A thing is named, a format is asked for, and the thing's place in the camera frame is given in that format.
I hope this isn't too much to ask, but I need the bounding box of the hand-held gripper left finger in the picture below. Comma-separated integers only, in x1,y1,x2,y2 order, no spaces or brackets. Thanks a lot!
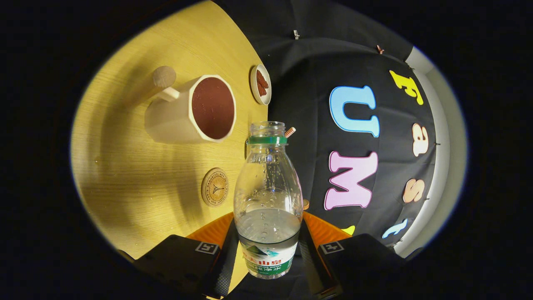
132,212,240,299

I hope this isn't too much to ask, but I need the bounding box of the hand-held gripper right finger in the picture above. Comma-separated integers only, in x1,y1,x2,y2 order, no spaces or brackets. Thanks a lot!
297,212,405,298

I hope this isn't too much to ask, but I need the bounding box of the round wooden coaster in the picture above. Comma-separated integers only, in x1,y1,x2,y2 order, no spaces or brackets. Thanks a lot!
201,168,229,207

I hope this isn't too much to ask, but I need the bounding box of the clear plastic bottle green label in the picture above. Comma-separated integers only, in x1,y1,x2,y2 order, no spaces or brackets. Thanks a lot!
233,121,304,280

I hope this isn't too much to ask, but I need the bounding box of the cream cup wooden handle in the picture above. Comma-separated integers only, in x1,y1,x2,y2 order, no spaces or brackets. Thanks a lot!
144,66,237,145

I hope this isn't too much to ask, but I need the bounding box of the wooden table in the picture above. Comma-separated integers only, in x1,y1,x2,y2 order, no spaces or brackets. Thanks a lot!
70,0,269,292

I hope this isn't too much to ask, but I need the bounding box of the black backdrop cloth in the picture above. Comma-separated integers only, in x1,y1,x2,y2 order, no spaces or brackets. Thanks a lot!
212,0,438,250

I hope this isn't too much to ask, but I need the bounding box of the small cream plate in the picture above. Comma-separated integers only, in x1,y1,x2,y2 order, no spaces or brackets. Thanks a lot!
250,64,272,105

